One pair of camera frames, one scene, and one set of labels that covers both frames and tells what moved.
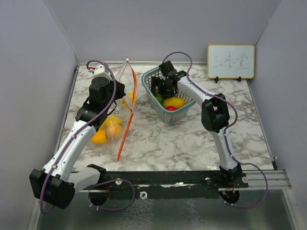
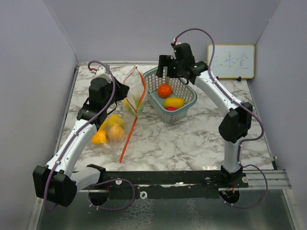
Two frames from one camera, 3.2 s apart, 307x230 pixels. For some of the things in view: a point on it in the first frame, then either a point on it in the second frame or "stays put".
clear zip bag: [127, 74] to [136, 84]
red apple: [171, 108] stays put
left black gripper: [120, 88] stays put
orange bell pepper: [100, 137] stays put
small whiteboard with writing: [230, 61] stays put
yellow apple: [127, 101] stays put
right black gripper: [155, 82] to [165, 61]
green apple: [159, 98] to [138, 108]
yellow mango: [175, 101] stays put
